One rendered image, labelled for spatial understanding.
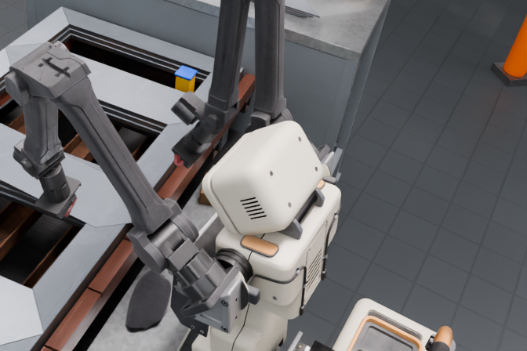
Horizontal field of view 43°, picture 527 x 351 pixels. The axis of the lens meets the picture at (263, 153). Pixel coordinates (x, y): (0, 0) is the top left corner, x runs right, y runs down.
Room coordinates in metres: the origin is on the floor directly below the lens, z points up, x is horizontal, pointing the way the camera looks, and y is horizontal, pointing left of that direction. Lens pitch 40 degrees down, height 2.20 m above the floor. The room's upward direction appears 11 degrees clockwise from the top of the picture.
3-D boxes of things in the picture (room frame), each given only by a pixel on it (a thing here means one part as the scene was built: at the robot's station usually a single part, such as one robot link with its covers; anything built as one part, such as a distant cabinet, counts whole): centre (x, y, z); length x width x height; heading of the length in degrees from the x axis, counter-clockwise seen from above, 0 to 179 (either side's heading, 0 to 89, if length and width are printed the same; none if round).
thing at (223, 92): (1.28, 0.12, 1.40); 0.11 x 0.06 x 0.43; 159
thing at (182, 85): (1.89, 0.31, 0.78); 0.05 x 0.05 x 0.19; 77
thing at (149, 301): (1.10, 0.22, 0.70); 0.20 x 0.10 x 0.03; 0
